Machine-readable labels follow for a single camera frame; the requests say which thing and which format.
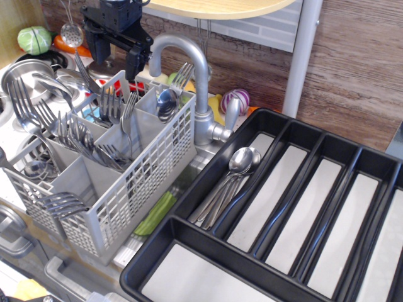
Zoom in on lower spoon in tray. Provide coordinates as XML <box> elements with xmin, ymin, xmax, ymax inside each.
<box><xmin>201</xmin><ymin>147</ymin><xmax>261</xmax><ymax>230</ymax></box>

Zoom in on large spoon in basket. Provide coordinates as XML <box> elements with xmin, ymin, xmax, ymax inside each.
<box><xmin>157</xmin><ymin>88</ymin><xmax>179</xmax><ymax>123</ymax></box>

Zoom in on small steel pot lid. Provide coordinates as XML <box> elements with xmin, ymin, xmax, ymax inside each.
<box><xmin>86</xmin><ymin>60</ymin><xmax>118</xmax><ymax>79</ymax></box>

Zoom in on orange toy carrot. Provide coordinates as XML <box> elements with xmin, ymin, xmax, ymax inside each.
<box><xmin>53</xmin><ymin>35</ymin><xmax>91</xmax><ymax>57</ymax></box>

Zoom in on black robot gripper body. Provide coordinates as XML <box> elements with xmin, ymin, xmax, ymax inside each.
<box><xmin>80</xmin><ymin>1</ymin><xmax>153</xmax><ymax>54</ymax></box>

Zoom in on black cutlery tray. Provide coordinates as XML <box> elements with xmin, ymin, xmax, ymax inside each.
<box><xmin>120</xmin><ymin>109</ymin><xmax>402</xmax><ymax>301</ymax></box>

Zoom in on fork leaning at back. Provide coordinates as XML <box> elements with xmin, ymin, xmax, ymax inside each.
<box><xmin>74</xmin><ymin>50</ymin><xmax>101</xmax><ymax>94</ymax></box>

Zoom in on fork cluster back compartment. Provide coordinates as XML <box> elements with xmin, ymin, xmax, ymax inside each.
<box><xmin>99</xmin><ymin>86</ymin><xmax>122</xmax><ymax>125</ymax></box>

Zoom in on large spoon left back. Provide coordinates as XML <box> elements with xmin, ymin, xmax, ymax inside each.
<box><xmin>32</xmin><ymin>72</ymin><xmax>77</xmax><ymax>114</ymax></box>

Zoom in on green toy vegetable in sink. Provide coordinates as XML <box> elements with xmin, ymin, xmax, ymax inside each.
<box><xmin>133</xmin><ymin>191</ymin><xmax>177</xmax><ymax>236</ymax></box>

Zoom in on grey metal post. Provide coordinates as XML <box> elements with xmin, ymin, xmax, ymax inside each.
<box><xmin>282</xmin><ymin>0</ymin><xmax>323</xmax><ymax>118</ymax></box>

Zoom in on hanging steel skimmer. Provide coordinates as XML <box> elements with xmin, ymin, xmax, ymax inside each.
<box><xmin>60</xmin><ymin>1</ymin><xmax>84</xmax><ymax>48</ymax></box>

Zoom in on forks hanging at front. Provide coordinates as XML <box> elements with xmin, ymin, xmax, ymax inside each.
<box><xmin>37</xmin><ymin>192</ymin><xmax>90</xmax><ymax>220</ymax></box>

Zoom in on fork beside faucet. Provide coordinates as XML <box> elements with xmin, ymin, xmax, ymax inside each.
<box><xmin>170</xmin><ymin>62</ymin><xmax>195</xmax><ymax>96</ymax></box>

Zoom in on top spoon in tray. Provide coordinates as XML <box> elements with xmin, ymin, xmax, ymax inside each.
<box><xmin>188</xmin><ymin>147</ymin><xmax>254</xmax><ymax>229</ymax></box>

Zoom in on fork in middle compartment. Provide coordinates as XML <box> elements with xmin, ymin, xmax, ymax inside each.
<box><xmin>120</xmin><ymin>91</ymin><xmax>138</xmax><ymax>156</ymax></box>

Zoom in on grey plastic cutlery basket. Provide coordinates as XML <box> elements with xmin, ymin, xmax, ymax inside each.
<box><xmin>8</xmin><ymin>77</ymin><xmax>196</xmax><ymax>265</ymax></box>

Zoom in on yellow toy pepper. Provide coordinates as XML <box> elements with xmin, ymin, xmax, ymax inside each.
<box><xmin>208</xmin><ymin>94</ymin><xmax>225</xmax><ymax>125</ymax></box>

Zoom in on large fork far left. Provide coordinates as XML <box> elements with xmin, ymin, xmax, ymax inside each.
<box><xmin>7</xmin><ymin>77</ymin><xmax>62</xmax><ymax>172</ymax></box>

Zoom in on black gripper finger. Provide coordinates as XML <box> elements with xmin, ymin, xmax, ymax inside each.
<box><xmin>85</xmin><ymin>30</ymin><xmax>111</xmax><ymax>65</ymax></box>
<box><xmin>125</xmin><ymin>47</ymin><xmax>148</xmax><ymax>81</ymax></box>

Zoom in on spoon in tray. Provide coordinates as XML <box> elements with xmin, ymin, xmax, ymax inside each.
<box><xmin>188</xmin><ymin>147</ymin><xmax>254</xmax><ymax>229</ymax></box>
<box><xmin>201</xmin><ymin>147</ymin><xmax>261</xmax><ymax>230</ymax></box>

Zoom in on steel pot with lid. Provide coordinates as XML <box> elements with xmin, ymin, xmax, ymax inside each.
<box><xmin>1</xmin><ymin>59</ymin><xmax>55</xmax><ymax>105</ymax></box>

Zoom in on silver kitchen faucet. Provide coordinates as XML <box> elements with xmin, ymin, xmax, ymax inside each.
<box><xmin>149</xmin><ymin>33</ymin><xmax>239</xmax><ymax>145</ymax></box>

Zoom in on purple toy onion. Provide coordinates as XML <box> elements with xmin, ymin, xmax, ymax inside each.
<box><xmin>220</xmin><ymin>88</ymin><xmax>250</xmax><ymax>116</ymax></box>

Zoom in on green toy cabbage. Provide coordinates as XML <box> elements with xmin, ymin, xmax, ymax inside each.
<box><xmin>17</xmin><ymin>26</ymin><xmax>52</xmax><ymax>55</ymax></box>

